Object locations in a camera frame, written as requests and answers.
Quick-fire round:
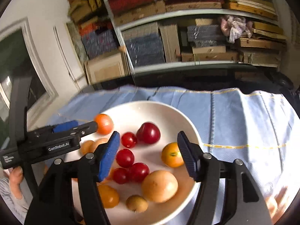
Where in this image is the red cherry tomato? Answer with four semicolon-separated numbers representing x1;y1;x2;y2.
121;132;138;148
115;149;135;168
129;163;149;183
112;168;130;184

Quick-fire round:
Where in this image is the dark red plum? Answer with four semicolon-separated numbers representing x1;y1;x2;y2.
136;122;161;144

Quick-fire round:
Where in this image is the person left hand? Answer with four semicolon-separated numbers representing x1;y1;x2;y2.
9;167;23;200

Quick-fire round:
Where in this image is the small pale fruit left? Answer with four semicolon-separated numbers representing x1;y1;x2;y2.
80;140;95;155

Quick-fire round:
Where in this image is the pale striped fruit in plate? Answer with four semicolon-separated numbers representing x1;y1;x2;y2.
89;138;108;152

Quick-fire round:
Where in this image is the yellow orange fruit front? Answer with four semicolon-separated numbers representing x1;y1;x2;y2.
98;184;120;209

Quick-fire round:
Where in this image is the orange mandarin in plate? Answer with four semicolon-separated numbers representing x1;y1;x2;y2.
94;114;114;135

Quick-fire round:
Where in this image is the red cherry tomato in plate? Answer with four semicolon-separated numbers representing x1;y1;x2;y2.
121;132;138;148

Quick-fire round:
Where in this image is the small brown longan fruit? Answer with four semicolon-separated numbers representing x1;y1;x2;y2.
126;195;149;213

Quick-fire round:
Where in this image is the large pale round fruit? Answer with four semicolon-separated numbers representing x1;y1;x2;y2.
141;170;179;203

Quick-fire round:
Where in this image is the framed picture leaning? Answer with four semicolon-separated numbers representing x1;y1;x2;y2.
84;50;129;85

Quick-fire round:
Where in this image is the blue tablecloth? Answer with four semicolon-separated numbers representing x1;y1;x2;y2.
49;86;299;223

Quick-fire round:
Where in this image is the small yellow orange back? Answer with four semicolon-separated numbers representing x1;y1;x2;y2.
161;142;184;168

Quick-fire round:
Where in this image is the white oval plate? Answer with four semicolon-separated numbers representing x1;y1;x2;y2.
105;101;201;224

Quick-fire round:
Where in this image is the white metal shelf unit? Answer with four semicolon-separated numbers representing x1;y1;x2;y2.
104;0;287;74

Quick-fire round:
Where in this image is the pink crumpled plastic bag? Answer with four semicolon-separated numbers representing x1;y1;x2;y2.
219;15;253;44

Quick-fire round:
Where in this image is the window with white frame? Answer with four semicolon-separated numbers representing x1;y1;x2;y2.
1;18;58;129

